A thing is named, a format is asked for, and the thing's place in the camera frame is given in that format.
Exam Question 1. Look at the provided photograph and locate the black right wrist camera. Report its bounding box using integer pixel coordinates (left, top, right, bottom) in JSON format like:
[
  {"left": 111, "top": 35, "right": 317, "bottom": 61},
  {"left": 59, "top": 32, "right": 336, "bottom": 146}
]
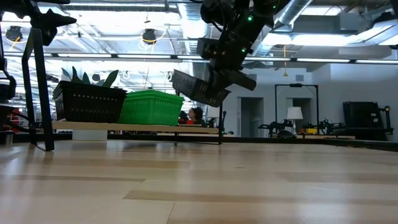
[{"left": 197, "top": 37, "right": 220, "bottom": 60}]

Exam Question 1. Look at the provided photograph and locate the wooden background table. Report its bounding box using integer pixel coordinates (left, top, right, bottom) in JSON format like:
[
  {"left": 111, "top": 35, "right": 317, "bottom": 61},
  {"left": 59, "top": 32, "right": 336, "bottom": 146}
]
[{"left": 295, "top": 134, "right": 356, "bottom": 140}]

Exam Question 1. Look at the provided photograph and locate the black metal background frame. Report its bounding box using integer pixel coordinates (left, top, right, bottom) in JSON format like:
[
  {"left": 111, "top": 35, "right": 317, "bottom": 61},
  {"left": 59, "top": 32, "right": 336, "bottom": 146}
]
[{"left": 274, "top": 83, "right": 320, "bottom": 135}]

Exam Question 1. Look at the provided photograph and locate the black ceiling cable reel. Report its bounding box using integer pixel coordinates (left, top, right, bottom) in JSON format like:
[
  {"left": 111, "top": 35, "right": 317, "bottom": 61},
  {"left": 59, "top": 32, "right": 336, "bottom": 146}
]
[
  {"left": 142, "top": 27, "right": 158, "bottom": 45},
  {"left": 5, "top": 26, "right": 24, "bottom": 43}
]

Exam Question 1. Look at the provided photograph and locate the black background cart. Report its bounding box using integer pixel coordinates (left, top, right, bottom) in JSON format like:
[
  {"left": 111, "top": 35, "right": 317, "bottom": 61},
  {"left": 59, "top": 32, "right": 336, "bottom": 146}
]
[{"left": 342, "top": 101, "right": 394, "bottom": 142}]

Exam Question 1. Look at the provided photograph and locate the white shade table lamp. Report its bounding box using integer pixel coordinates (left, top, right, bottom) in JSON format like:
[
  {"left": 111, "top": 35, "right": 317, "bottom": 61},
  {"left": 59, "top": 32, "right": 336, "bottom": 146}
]
[{"left": 285, "top": 106, "right": 304, "bottom": 134}]

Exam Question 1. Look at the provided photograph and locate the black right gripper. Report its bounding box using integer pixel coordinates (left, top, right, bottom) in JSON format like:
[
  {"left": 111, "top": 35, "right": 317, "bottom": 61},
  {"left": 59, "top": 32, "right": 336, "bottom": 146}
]
[{"left": 208, "top": 29, "right": 259, "bottom": 94}]

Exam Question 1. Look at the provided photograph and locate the artificial green plant white pot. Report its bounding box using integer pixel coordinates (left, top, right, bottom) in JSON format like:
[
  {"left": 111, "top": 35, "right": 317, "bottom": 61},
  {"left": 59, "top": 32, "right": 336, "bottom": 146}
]
[{"left": 60, "top": 65, "right": 120, "bottom": 142}]

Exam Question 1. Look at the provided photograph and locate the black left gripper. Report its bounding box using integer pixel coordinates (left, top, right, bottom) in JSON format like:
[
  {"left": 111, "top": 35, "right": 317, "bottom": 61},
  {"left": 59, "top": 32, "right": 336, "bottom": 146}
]
[{"left": 30, "top": 12, "right": 77, "bottom": 47}]

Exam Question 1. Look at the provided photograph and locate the yellow hanging cord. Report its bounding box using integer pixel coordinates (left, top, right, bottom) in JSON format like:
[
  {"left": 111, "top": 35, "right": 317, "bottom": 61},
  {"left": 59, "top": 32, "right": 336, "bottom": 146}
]
[{"left": 282, "top": 45, "right": 289, "bottom": 78}]

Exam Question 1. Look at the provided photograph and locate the long ceiling light strip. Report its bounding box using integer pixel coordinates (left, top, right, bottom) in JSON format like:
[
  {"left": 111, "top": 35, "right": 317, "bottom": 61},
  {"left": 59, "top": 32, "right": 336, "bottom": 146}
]
[
  {"left": 117, "top": 54, "right": 172, "bottom": 60},
  {"left": 297, "top": 57, "right": 351, "bottom": 63},
  {"left": 176, "top": 55, "right": 213, "bottom": 61},
  {"left": 244, "top": 57, "right": 292, "bottom": 62},
  {"left": 356, "top": 58, "right": 398, "bottom": 65},
  {"left": 57, "top": 53, "right": 113, "bottom": 58}
]

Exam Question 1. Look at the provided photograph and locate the silver ceiling air duct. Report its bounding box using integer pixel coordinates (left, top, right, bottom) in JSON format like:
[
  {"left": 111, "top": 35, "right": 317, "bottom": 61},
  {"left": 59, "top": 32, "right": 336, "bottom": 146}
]
[{"left": 253, "top": 0, "right": 314, "bottom": 57}]

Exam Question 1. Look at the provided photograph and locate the person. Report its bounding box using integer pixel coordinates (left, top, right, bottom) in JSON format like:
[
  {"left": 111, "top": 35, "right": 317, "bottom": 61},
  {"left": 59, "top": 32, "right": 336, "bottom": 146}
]
[
  {"left": 187, "top": 107, "right": 208, "bottom": 128},
  {"left": 178, "top": 110, "right": 190, "bottom": 126}
]

